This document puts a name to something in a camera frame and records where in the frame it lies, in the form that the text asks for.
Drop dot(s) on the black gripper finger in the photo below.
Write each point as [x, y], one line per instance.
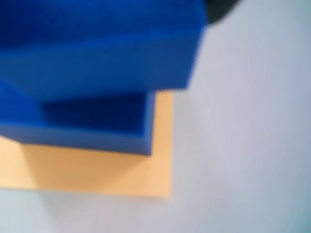
[218, 9]

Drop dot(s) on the medium blue cube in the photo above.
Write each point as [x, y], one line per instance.
[102, 48]

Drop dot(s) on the orange paper square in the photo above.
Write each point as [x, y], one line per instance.
[97, 174]

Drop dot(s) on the large blue cube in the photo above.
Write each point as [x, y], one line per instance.
[80, 136]

